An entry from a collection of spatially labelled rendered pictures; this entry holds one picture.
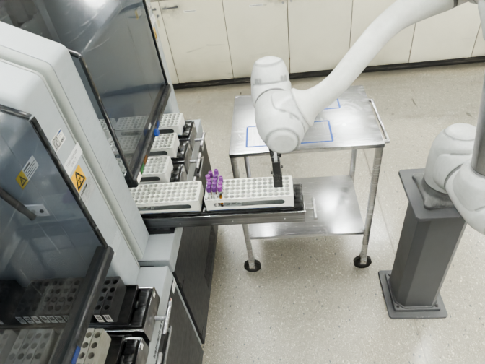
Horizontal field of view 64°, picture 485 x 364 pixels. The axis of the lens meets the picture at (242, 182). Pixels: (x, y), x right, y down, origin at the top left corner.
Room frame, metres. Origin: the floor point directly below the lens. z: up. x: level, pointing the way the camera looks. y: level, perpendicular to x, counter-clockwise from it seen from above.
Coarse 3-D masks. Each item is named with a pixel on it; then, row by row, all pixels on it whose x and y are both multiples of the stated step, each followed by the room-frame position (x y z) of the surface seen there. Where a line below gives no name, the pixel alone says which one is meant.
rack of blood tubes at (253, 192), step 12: (228, 180) 1.01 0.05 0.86; (240, 180) 1.00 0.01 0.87; (252, 180) 0.99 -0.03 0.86; (264, 180) 0.99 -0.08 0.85; (288, 180) 0.96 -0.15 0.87; (228, 192) 0.95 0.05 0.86; (240, 192) 0.94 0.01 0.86; (252, 192) 0.94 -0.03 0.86; (264, 192) 0.93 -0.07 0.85; (276, 192) 0.91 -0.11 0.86; (288, 192) 0.91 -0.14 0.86; (228, 204) 0.95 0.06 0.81; (240, 204) 0.92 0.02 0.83; (252, 204) 0.93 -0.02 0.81; (264, 204) 0.90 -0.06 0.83; (276, 204) 0.89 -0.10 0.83; (288, 204) 0.89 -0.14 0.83
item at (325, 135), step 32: (352, 96) 1.48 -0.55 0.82; (256, 128) 1.36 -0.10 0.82; (320, 128) 1.29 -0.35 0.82; (352, 128) 1.25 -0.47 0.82; (384, 128) 1.26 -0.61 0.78; (352, 160) 1.54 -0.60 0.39; (320, 192) 1.45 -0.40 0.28; (352, 192) 1.41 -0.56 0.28; (256, 224) 1.30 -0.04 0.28; (288, 224) 1.27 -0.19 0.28; (320, 224) 1.24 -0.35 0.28; (352, 224) 1.20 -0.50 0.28
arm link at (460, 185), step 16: (480, 0) 0.79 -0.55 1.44; (480, 16) 0.79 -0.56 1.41; (480, 112) 0.76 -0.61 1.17; (480, 128) 0.75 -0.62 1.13; (480, 144) 0.74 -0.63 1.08; (480, 160) 0.74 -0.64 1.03; (448, 176) 0.85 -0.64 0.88; (464, 176) 0.76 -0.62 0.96; (480, 176) 0.73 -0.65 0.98; (448, 192) 0.81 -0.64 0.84; (464, 192) 0.73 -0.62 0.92; (480, 192) 0.70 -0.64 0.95; (464, 208) 0.72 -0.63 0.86; (480, 208) 0.68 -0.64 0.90; (480, 224) 0.66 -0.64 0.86
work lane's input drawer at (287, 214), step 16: (256, 208) 0.90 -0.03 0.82; (272, 208) 0.89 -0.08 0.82; (288, 208) 0.88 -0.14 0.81; (304, 208) 0.88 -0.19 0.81; (144, 224) 0.95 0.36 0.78; (160, 224) 0.94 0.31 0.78; (176, 224) 0.93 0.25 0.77; (192, 224) 0.92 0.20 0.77; (208, 224) 0.91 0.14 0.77; (224, 224) 0.90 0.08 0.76; (240, 224) 0.90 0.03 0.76
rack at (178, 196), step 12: (132, 192) 1.03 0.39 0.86; (144, 192) 1.02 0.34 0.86; (156, 192) 1.01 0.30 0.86; (168, 192) 1.01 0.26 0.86; (180, 192) 0.99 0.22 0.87; (192, 192) 0.98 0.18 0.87; (144, 204) 0.96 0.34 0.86; (156, 204) 0.96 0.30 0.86; (168, 204) 0.95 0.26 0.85; (180, 204) 0.99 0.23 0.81; (192, 204) 0.94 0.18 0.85
